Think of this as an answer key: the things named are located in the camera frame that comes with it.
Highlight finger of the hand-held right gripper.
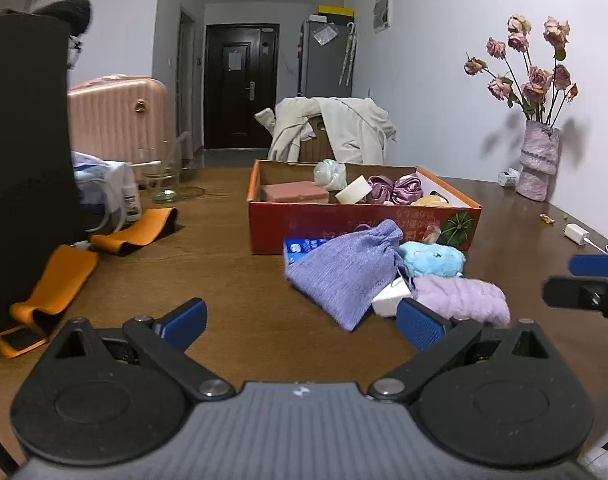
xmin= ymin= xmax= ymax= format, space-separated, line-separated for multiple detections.
xmin=569 ymin=254 xmax=608 ymax=277
xmin=541 ymin=275 xmax=608 ymax=320

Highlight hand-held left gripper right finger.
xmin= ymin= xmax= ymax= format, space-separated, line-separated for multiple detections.
xmin=366 ymin=297 xmax=566 ymax=403

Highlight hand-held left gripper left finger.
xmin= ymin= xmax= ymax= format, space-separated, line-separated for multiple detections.
xmin=38 ymin=297 xmax=237 ymax=402

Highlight plain white rectangular box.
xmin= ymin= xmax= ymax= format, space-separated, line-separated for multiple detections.
xmin=371 ymin=277 xmax=413 ymax=317

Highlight lavender plush headband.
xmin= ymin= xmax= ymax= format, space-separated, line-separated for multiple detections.
xmin=411 ymin=275 xmax=511 ymax=328

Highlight blue plush toy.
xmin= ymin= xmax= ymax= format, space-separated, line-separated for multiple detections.
xmin=398 ymin=241 xmax=467 ymax=278

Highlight lavender drawstring pouch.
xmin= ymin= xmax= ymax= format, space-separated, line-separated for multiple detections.
xmin=285 ymin=219 xmax=405 ymax=332

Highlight white yellow knitted plush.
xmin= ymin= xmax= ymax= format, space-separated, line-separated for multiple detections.
xmin=411 ymin=192 xmax=455 ymax=208

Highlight red cardboard box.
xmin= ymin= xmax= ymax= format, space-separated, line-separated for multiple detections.
xmin=247 ymin=159 xmax=483 ymax=256

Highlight blue carton box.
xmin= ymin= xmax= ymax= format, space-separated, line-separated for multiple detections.
xmin=283 ymin=237 xmax=329 ymax=267

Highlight purple satin scrunchie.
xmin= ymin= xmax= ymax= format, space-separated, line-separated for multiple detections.
xmin=368 ymin=172 xmax=423 ymax=207

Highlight pink layered sponge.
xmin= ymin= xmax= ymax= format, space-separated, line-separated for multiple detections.
xmin=260 ymin=181 xmax=331 ymax=205

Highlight iridescent sheer scrunchie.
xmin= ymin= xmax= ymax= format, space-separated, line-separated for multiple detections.
xmin=313 ymin=159 xmax=348 ymax=192

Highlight white charger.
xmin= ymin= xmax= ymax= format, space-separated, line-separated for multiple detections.
xmin=561 ymin=223 xmax=589 ymax=246

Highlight lavender textured vase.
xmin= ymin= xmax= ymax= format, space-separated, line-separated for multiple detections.
xmin=515 ymin=120 xmax=561 ymax=202

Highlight small white spray bottle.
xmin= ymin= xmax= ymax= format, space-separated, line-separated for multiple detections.
xmin=120 ymin=165 xmax=143 ymax=225

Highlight clear glass cup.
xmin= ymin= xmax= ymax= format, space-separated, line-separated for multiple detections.
xmin=138 ymin=145 xmax=192 ymax=204

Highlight blue white tissue pack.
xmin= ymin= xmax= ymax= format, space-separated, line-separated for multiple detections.
xmin=71 ymin=152 xmax=129 ymax=221

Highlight dried pink roses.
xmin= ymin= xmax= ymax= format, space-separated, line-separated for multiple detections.
xmin=464 ymin=14 xmax=580 ymax=126

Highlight wooden chair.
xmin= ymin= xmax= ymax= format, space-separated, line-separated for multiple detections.
xmin=299 ymin=115 xmax=335 ymax=162

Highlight pink ribbed suitcase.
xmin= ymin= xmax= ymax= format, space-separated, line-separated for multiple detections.
xmin=66 ymin=75 xmax=169 ymax=166

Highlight beige jacket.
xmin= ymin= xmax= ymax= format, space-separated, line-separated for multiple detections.
xmin=255 ymin=96 xmax=397 ymax=165

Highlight black paper bag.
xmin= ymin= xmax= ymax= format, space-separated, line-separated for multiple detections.
xmin=0 ymin=14 xmax=92 ymax=346

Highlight dark entrance door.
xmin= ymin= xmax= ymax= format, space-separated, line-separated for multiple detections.
xmin=204 ymin=23 xmax=281 ymax=151

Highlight grey interior door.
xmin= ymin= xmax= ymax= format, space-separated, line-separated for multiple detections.
xmin=176 ymin=5 xmax=197 ymax=156

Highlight grey refrigerator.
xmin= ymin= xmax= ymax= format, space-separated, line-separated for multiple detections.
xmin=298 ymin=19 xmax=355 ymax=98

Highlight white hanging umbrella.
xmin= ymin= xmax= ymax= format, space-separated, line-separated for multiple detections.
xmin=339 ymin=22 xmax=357 ymax=86

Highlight black knit cloth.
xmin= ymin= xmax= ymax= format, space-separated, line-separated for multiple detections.
xmin=34 ymin=0 xmax=93 ymax=68

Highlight thin white cable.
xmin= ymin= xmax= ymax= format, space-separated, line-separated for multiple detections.
xmin=84 ymin=200 xmax=129 ymax=235

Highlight orange fabric strap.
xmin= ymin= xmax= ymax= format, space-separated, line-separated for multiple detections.
xmin=0 ymin=207 xmax=179 ymax=358

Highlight wall picture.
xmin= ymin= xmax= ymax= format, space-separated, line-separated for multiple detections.
xmin=373 ymin=0 xmax=392 ymax=35

